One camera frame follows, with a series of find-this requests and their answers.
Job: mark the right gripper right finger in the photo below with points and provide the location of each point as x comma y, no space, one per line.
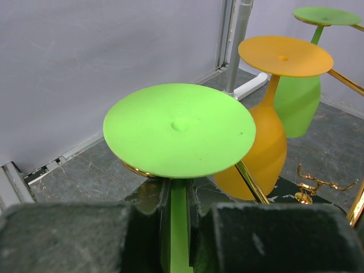
229,236

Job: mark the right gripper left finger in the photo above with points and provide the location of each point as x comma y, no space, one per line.
110,236

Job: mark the lime green wine glass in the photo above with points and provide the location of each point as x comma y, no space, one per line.
297,99

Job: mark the orange wine glass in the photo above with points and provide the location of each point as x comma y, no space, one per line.
278,56

